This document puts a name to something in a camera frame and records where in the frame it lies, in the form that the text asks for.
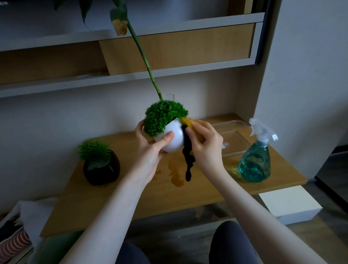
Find clear plastic container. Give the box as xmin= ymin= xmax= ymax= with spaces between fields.
xmin=211 ymin=120 xmax=257 ymax=158

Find green bamboo stalk plant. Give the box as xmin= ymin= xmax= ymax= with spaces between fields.
xmin=53 ymin=0 xmax=164 ymax=102

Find person's right hand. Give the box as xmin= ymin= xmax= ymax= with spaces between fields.
xmin=184 ymin=117 xmax=225 ymax=177

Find person's left hand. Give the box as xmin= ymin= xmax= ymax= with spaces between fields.
xmin=135 ymin=119 xmax=175 ymax=184

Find white box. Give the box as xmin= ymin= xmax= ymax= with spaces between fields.
xmin=258 ymin=185 xmax=323 ymax=226

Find yellow and black cleaning cloth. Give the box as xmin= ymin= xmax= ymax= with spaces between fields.
xmin=181 ymin=117 xmax=206 ymax=182

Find striped red white item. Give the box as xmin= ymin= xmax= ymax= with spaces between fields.
xmin=0 ymin=230 xmax=32 ymax=264

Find clear spray bottle blue liquid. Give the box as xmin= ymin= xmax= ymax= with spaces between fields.
xmin=238 ymin=118 xmax=278 ymax=183

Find person's legs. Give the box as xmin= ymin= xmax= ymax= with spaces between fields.
xmin=115 ymin=220 xmax=260 ymax=264

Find brown liquid stain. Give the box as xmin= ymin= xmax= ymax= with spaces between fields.
xmin=168 ymin=158 xmax=186 ymax=188

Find person's left forearm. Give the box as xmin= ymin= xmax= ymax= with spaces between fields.
xmin=59 ymin=165 xmax=152 ymax=264

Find person's right forearm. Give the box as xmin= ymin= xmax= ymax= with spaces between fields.
xmin=202 ymin=168 xmax=328 ymax=264

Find black pot with green plant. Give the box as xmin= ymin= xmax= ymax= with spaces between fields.
xmin=77 ymin=139 xmax=121 ymax=186

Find wooden wall shelf unit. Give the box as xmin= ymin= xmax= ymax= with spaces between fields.
xmin=0 ymin=0 xmax=274 ymax=99

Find white pot with green plant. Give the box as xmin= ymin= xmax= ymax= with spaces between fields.
xmin=142 ymin=100 xmax=189 ymax=153

